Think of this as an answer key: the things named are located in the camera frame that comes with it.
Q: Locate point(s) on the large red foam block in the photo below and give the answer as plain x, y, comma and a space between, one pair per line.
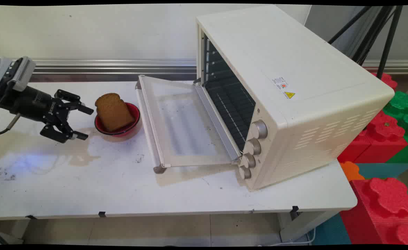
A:
381, 211

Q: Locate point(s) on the black tripod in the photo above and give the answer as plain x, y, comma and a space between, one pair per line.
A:
391, 41

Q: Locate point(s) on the green foam block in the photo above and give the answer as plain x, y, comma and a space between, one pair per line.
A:
403, 104

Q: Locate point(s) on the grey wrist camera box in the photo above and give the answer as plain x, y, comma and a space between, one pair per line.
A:
24, 73

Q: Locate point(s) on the teal foam floor mat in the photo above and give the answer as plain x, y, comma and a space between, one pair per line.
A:
384, 170
330, 231

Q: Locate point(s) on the small red foam block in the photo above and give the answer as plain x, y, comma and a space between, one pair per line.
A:
388, 80

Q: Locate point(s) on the red bowl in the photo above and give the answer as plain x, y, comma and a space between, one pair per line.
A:
131, 130

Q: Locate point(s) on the white table leg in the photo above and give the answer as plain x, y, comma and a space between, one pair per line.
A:
304, 224
20, 229

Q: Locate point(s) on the orange foam piece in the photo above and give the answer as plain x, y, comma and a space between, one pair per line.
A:
351, 171

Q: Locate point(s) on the cream toaster oven body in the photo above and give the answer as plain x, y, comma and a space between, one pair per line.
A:
294, 52

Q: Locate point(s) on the black tape piece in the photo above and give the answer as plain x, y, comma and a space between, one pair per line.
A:
102, 214
295, 209
31, 217

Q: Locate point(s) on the brown bread slice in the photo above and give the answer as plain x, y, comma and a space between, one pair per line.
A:
113, 111

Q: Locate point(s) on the silver oven knob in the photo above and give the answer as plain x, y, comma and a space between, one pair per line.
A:
259, 129
249, 160
245, 173
254, 146

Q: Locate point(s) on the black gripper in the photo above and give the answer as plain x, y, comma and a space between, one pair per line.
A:
33, 102

